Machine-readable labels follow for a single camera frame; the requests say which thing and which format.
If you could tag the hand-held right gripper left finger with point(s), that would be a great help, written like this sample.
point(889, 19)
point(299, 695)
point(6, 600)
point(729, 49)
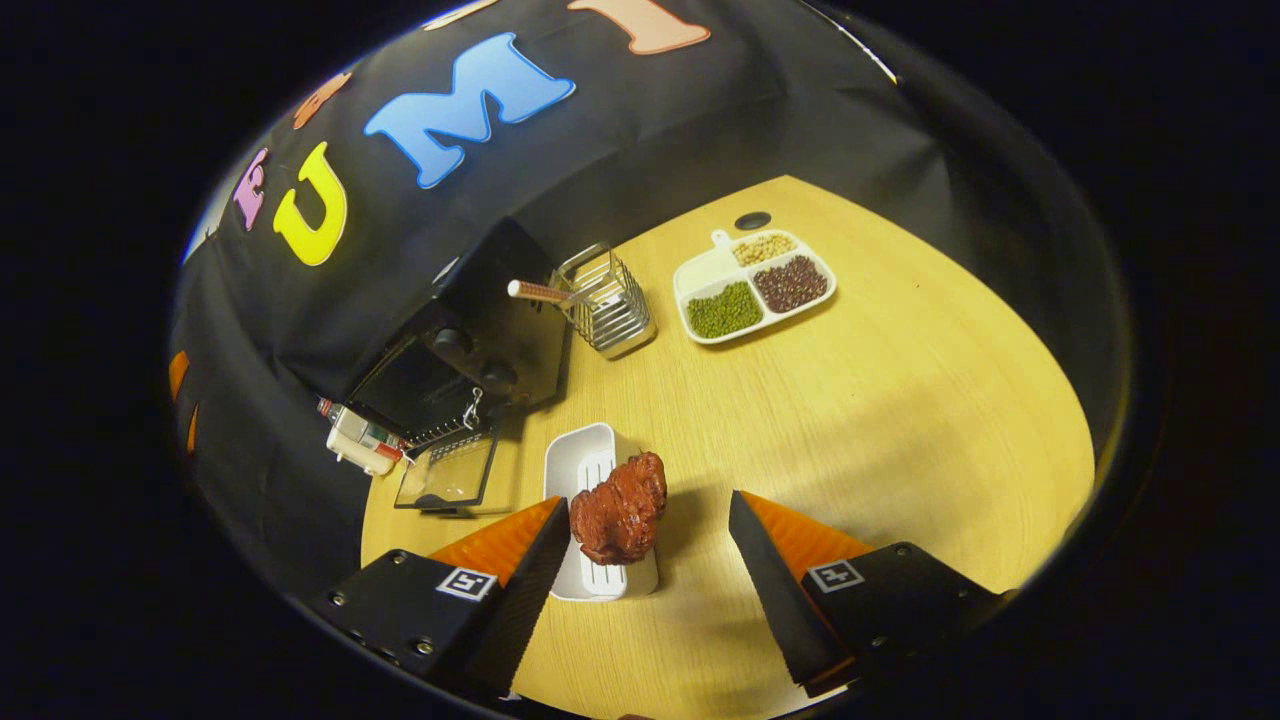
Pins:
point(525, 610)

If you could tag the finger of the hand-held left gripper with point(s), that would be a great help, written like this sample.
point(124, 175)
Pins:
point(178, 372)
point(192, 430)

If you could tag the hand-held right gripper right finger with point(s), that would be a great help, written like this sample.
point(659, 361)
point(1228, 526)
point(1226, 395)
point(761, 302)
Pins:
point(775, 600)

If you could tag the red braised meat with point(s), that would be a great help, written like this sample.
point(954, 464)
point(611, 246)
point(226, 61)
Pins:
point(620, 510)

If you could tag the black electric oven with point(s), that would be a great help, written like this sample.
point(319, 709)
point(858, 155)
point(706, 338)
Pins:
point(500, 300)

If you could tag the white toaster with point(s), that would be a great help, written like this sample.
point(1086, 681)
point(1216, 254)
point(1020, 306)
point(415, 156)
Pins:
point(350, 458)

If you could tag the white rectangular tray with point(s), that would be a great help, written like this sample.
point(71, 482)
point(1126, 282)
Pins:
point(585, 460)

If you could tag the clear bottle with red label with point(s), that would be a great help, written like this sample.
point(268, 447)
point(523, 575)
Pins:
point(375, 437)

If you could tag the white divided bean plate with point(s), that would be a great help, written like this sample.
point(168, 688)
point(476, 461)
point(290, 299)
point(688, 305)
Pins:
point(710, 275)

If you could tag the black table grommet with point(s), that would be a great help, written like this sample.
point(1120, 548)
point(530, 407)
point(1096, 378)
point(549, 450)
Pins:
point(752, 221)

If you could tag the black backdrop cloth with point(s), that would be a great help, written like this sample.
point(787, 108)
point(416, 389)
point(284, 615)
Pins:
point(650, 120)

